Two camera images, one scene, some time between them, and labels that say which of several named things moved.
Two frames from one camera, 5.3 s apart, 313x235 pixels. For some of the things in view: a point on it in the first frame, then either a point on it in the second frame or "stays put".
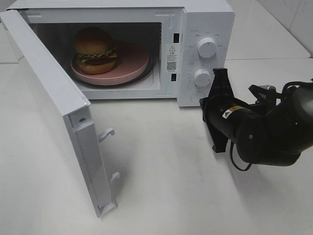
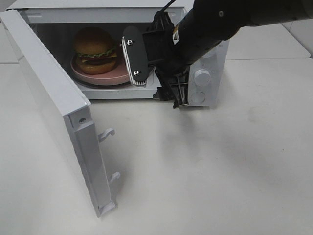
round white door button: [196, 96] stays put
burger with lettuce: [96, 51] stays put
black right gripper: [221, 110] to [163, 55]
